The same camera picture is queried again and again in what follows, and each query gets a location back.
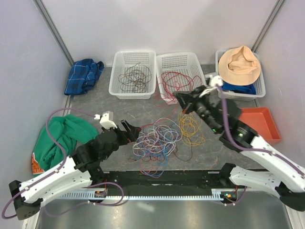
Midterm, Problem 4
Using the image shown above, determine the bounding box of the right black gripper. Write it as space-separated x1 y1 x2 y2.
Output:
173 84 220 133

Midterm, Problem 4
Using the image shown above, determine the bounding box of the red wire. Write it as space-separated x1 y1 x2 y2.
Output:
140 71 203 131

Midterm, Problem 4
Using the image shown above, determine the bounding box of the brown wire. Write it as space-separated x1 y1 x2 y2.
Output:
118 62 153 94

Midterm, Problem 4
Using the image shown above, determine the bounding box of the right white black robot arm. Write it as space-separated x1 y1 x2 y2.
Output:
173 86 305 212

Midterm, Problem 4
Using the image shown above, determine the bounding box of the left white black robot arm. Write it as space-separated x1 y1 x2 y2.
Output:
9 120 141 220

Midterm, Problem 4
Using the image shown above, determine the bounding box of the middle white plastic basket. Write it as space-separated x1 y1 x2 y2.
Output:
156 52 206 105

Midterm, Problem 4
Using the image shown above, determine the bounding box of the white plastic basket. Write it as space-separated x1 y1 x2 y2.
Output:
109 50 157 100
156 52 206 105
215 49 266 101

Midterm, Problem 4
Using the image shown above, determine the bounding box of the left white plastic basket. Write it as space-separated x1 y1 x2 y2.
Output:
109 50 157 100

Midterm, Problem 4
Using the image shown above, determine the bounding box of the green cloth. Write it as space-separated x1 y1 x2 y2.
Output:
31 114 99 176

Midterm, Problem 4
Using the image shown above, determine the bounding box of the beige bucket hat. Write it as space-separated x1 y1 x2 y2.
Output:
218 46 261 86

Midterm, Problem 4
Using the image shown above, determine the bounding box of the blue cloth in basket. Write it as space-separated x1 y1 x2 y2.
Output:
222 82 256 95

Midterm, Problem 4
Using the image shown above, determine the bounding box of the right white plastic basket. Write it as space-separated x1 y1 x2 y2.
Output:
215 49 266 101

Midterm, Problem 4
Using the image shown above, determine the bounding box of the blue plaid cloth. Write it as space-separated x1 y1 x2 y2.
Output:
64 59 104 95

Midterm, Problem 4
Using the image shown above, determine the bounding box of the orange plastic tray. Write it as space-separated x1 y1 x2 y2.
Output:
239 107 282 145

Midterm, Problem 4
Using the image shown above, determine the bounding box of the blue wire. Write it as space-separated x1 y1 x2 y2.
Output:
135 124 179 178

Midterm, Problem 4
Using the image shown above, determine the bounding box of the white wire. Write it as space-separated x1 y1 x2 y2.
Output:
132 116 184 158

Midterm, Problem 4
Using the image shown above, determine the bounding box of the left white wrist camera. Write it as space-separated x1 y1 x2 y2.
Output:
94 111 117 130

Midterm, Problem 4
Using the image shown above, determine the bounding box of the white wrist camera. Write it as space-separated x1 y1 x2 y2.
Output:
199 74 224 98
94 111 117 130

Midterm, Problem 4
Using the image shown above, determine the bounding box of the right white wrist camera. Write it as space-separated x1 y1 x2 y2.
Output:
199 74 224 98

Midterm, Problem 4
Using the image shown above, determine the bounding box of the yellow wire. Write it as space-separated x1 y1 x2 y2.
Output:
178 112 206 146

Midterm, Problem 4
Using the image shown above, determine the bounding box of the dark maroon wire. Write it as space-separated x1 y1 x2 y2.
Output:
138 143 193 163

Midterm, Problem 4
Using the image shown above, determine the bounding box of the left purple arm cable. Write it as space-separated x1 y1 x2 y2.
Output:
0 107 98 219

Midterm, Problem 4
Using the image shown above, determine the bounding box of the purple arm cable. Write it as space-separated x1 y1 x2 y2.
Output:
0 107 98 219
219 88 305 178

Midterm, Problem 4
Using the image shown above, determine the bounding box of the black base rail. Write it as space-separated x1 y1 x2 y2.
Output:
90 169 236 196

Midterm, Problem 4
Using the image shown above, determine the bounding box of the light blue cable duct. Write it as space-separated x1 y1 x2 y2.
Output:
57 189 230 201

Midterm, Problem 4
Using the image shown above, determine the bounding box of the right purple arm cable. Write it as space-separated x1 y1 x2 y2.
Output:
219 88 305 178

